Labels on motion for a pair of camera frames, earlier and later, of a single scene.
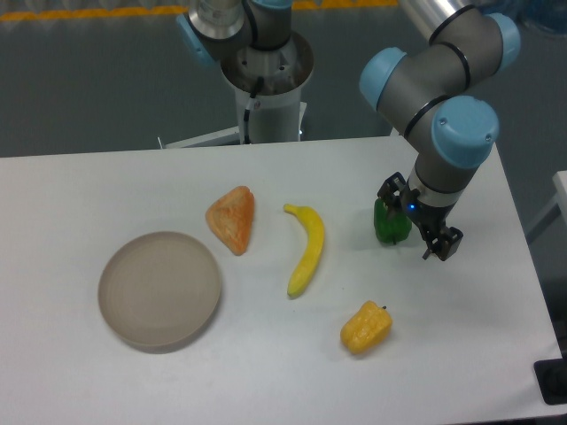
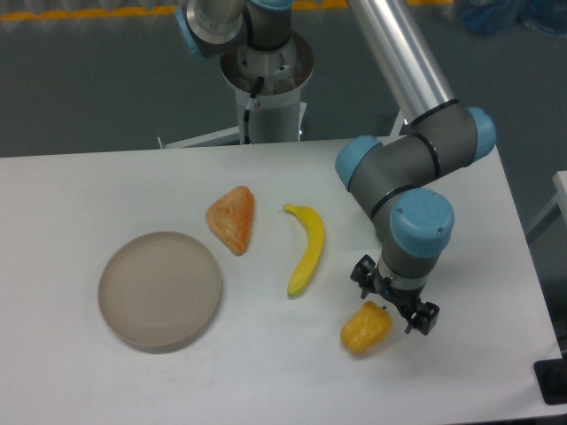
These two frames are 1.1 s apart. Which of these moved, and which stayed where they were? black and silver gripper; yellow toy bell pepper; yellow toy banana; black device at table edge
Moved: black and silver gripper
Stayed: yellow toy banana; black device at table edge; yellow toy bell pepper
